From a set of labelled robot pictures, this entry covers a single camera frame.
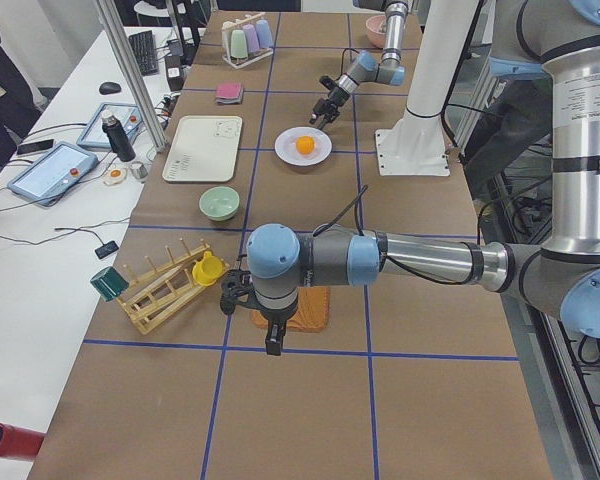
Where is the aluminium frame post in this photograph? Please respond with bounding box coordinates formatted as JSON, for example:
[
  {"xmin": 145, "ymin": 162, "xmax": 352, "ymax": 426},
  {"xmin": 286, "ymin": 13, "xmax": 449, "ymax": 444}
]
[{"xmin": 94, "ymin": 0, "xmax": 167, "ymax": 153}]

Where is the purple cup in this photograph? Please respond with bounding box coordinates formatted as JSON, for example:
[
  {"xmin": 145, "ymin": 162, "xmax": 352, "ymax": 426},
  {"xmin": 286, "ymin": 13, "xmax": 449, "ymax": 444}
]
[{"xmin": 242, "ymin": 24, "xmax": 260, "ymax": 55}]

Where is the black keyboard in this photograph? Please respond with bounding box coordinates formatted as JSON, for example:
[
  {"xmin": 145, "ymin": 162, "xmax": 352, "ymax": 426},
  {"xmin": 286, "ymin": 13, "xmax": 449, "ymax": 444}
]
[{"xmin": 128, "ymin": 30, "xmax": 159, "ymax": 76}]

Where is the blue teach pendant tablet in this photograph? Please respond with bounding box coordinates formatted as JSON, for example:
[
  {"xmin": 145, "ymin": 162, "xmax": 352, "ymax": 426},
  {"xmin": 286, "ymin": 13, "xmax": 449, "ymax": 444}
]
[{"xmin": 7, "ymin": 142, "xmax": 98, "ymax": 206}]

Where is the fried egg toy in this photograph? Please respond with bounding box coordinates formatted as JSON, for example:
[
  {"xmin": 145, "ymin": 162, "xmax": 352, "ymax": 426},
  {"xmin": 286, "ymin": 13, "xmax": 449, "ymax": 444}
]
[{"xmin": 103, "ymin": 167, "xmax": 128, "ymax": 186}]

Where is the black water bottle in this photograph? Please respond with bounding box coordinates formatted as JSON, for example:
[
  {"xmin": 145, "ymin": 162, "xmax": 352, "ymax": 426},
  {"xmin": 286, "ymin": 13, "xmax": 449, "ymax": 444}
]
[{"xmin": 101, "ymin": 109, "xmax": 136, "ymax": 162}]

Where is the red cylinder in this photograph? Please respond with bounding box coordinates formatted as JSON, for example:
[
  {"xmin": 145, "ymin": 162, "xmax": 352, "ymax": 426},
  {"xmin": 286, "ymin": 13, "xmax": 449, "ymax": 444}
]
[{"xmin": 0, "ymin": 423, "xmax": 45, "ymax": 461}]

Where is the yellow mug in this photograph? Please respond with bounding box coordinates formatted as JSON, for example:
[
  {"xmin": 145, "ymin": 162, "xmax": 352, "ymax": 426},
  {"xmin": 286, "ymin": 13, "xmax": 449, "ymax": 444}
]
[{"xmin": 192, "ymin": 251, "xmax": 225, "ymax": 287}]

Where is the wooden mug drying rack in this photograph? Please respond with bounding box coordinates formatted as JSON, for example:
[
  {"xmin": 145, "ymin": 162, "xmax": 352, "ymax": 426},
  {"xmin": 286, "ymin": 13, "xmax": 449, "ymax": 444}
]
[{"xmin": 116, "ymin": 238, "xmax": 229, "ymax": 335}]

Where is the cream bear serving tray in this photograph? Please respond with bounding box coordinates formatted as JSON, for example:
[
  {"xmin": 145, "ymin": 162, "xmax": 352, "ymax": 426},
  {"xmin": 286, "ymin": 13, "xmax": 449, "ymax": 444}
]
[{"xmin": 162, "ymin": 115, "xmax": 243, "ymax": 183}]

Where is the blue cup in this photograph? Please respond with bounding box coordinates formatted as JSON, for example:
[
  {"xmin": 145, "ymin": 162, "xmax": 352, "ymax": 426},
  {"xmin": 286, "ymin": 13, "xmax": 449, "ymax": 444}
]
[{"xmin": 255, "ymin": 18, "xmax": 274, "ymax": 49}]

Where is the grey folded cloth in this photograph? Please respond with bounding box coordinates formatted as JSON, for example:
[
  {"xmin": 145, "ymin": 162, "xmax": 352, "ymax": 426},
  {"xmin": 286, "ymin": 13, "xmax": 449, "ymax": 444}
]
[{"xmin": 215, "ymin": 90, "xmax": 244, "ymax": 105}]

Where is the white wire cup rack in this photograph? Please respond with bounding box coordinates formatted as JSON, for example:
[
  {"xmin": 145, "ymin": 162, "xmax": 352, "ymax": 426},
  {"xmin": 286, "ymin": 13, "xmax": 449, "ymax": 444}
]
[{"xmin": 221, "ymin": 12, "xmax": 274, "ymax": 69}]

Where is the dark green mug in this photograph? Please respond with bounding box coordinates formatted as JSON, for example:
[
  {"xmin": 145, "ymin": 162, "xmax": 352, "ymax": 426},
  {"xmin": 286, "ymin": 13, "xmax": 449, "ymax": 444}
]
[{"xmin": 90, "ymin": 266, "xmax": 129, "ymax": 301}]

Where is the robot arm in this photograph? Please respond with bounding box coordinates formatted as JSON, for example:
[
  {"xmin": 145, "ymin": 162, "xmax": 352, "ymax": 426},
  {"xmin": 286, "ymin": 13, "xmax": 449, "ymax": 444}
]
[
  {"xmin": 309, "ymin": 0, "xmax": 410, "ymax": 130},
  {"xmin": 220, "ymin": 1, "xmax": 600, "ymax": 356}
]

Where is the pink folded cloth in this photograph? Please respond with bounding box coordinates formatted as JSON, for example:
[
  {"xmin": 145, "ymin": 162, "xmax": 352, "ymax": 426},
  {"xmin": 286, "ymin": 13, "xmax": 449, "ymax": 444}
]
[{"xmin": 215, "ymin": 82, "xmax": 244, "ymax": 97}]

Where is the small silver cup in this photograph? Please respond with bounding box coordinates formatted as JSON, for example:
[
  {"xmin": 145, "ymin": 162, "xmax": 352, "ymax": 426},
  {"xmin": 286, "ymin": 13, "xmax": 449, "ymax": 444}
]
[{"xmin": 129, "ymin": 161, "xmax": 148, "ymax": 183}]

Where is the white round plate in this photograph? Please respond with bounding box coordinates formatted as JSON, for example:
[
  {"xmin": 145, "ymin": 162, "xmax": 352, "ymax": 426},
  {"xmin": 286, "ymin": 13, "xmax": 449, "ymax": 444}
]
[{"xmin": 275, "ymin": 127, "xmax": 332, "ymax": 166}]

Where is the pink bowl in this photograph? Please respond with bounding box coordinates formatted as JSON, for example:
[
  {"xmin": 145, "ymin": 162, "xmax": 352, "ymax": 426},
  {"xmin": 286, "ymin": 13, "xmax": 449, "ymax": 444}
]
[{"xmin": 365, "ymin": 14, "xmax": 386, "ymax": 49}]

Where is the wooden cutting board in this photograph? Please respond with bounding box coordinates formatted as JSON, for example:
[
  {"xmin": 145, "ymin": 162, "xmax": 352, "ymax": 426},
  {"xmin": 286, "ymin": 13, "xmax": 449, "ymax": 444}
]
[{"xmin": 250, "ymin": 286, "xmax": 331, "ymax": 334}]

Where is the black computer mouse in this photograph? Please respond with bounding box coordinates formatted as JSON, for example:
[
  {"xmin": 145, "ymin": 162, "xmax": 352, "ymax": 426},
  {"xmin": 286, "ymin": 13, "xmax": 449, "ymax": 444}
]
[{"xmin": 98, "ymin": 81, "xmax": 122, "ymax": 95}]

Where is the green ceramic bowl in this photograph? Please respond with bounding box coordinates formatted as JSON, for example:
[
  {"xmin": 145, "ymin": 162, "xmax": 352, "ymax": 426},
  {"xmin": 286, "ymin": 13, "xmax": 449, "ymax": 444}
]
[{"xmin": 198, "ymin": 186, "xmax": 240, "ymax": 221}]

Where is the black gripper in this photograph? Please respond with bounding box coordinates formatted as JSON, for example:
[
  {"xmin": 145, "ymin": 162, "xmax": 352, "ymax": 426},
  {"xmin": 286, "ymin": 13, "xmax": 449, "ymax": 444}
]
[
  {"xmin": 219, "ymin": 269, "xmax": 297, "ymax": 356},
  {"xmin": 309, "ymin": 74, "xmax": 353, "ymax": 129}
]

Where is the orange fruit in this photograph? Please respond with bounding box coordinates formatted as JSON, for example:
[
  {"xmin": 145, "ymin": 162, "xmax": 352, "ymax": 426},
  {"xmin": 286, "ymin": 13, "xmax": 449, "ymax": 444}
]
[{"xmin": 295, "ymin": 135, "xmax": 316, "ymax": 155}]

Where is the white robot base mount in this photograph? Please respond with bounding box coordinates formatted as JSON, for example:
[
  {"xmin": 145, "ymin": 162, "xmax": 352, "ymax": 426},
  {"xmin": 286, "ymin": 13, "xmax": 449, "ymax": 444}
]
[{"xmin": 376, "ymin": 0, "xmax": 481, "ymax": 176}]

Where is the green cup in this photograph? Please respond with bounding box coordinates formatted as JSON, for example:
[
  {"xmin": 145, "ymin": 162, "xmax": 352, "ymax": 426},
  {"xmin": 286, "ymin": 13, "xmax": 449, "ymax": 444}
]
[{"xmin": 230, "ymin": 29, "xmax": 248, "ymax": 62}]

